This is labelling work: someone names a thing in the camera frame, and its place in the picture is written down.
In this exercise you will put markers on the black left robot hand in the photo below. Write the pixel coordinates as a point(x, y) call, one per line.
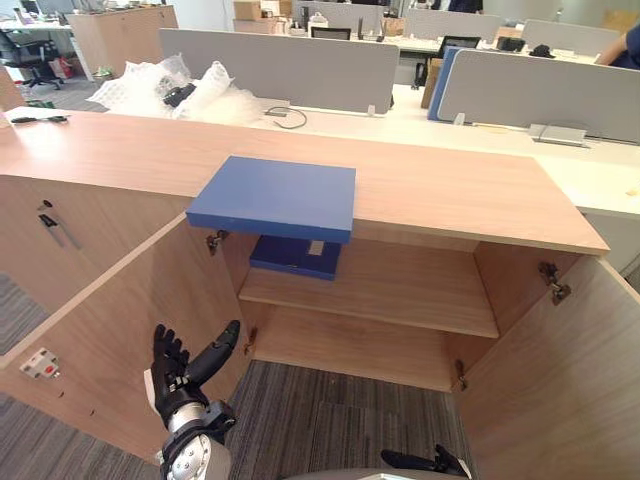
point(172, 372)

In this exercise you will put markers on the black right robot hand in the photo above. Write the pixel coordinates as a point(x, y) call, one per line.
point(419, 461)

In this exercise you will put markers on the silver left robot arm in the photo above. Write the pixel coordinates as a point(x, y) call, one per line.
point(196, 442)

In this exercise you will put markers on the wooden cabinet door with lock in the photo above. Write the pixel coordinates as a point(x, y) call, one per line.
point(115, 330)

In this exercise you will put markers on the metal door hinge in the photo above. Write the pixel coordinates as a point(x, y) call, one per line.
point(554, 283)
point(250, 341)
point(216, 241)
point(460, 376)

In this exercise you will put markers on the white door lock latch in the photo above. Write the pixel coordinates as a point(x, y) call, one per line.
point(42, 364)

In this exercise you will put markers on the plain wooden cabinet door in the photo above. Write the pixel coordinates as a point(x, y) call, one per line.
point(550, 370)

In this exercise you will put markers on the dark blue box folder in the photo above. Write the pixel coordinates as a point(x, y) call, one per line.
point(295, 258)

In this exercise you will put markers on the wooden cabinet shelf board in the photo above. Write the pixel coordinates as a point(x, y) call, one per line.
point(370, 292)

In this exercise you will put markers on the wooden office cabinet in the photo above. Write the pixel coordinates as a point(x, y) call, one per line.
point(320, 235)

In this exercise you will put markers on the tall wooden cabinet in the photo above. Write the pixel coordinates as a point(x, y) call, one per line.
point(122, 35)

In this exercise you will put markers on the black office chair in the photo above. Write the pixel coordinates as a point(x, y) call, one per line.
point(31, 55)

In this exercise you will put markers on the black device in bubble wrap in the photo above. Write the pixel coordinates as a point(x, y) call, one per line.
point(179, 95)

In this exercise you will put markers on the white bubble wrap sheet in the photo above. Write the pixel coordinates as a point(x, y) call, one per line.
point(185, 92)

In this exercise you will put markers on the black scissors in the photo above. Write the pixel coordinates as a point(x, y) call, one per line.
point(40, 119)

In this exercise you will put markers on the wide grey desk partition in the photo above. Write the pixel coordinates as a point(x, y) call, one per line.
point(280, 70)

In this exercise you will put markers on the cardboard box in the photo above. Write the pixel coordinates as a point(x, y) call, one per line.
point(247, 10)

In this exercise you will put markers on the grey desk partition with blue panel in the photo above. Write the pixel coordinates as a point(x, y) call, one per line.
point(535, 92)

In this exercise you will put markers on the person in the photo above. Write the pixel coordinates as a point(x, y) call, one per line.
point(621, 50)

